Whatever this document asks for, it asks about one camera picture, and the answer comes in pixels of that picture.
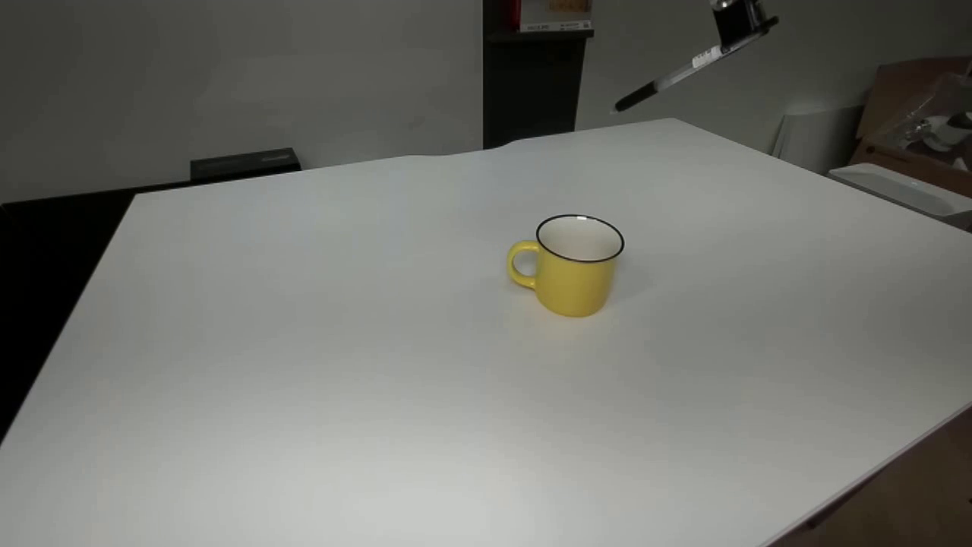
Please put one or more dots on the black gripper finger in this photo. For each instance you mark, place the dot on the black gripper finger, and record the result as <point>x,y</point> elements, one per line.
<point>729,23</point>
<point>759,16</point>

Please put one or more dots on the black ballpoint pen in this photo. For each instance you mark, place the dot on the black ballpoint pen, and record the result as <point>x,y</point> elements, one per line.
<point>672,74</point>

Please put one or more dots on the white bin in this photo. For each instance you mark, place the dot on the white bin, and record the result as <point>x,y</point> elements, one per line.
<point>815,137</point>

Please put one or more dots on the red and white poster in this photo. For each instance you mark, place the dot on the red and white poster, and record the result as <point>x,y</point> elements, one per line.
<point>551,13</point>

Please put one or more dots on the brown cardboard box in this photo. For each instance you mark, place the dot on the brown cardboard box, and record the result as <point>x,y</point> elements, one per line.
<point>915,124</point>

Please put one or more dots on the black pillar panel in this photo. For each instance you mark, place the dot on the black pillar panel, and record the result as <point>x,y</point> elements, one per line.
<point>527,92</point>

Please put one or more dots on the yellow enamel mug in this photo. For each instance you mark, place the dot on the yellow enamel mug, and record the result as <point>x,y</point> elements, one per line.
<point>573,276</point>

